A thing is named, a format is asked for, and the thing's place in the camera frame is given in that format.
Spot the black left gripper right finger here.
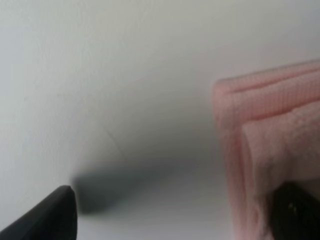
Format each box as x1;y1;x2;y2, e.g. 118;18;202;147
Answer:
269;183;320;240

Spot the pink terry towel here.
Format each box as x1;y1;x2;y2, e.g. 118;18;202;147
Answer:
213;60;320;240

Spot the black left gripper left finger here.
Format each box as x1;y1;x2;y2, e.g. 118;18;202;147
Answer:
0;185;78;240

